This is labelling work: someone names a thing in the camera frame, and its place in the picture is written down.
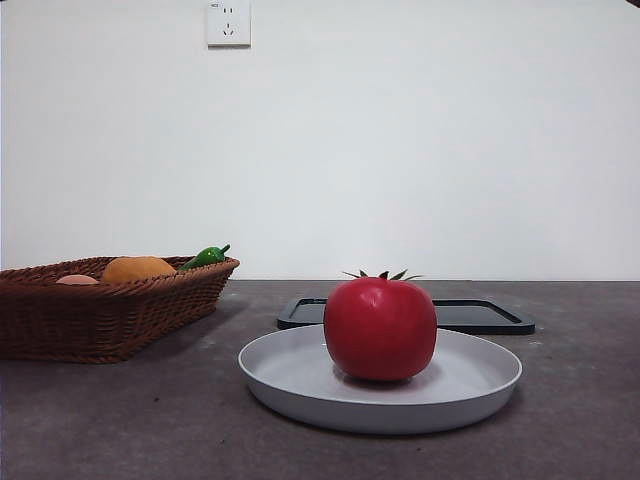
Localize red tomato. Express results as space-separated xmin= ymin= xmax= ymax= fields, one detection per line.
xmin=323 ymin=268 xmax=439 ymax=383

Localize green pepper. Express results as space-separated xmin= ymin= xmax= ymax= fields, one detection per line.
xmin=178 ymin=244 xmax=232 ymax=273

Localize white round plate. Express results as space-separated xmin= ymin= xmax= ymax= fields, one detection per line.
xmin=237 ymin=324 xmax=524 ymax=435

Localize dark rectangular tray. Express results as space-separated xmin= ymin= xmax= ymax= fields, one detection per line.
xmin=276 ymin=297 xmax=536 ymax=336

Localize orange round fruit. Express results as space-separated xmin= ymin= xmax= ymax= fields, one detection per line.
xmin=101 ymin=255 xmax=178 ymax=285

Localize brown wicker basket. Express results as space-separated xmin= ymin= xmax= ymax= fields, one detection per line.
xmin=0 ymin=255 xmax=241 ymax=365

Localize pink egg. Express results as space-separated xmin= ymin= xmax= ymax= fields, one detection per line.
xmin=55 ymin=273 xmax=101 ymax=287

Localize white wall socket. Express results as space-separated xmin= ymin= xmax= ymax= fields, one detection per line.
xmin=207 ymin=0 xmax=252 ymax=50

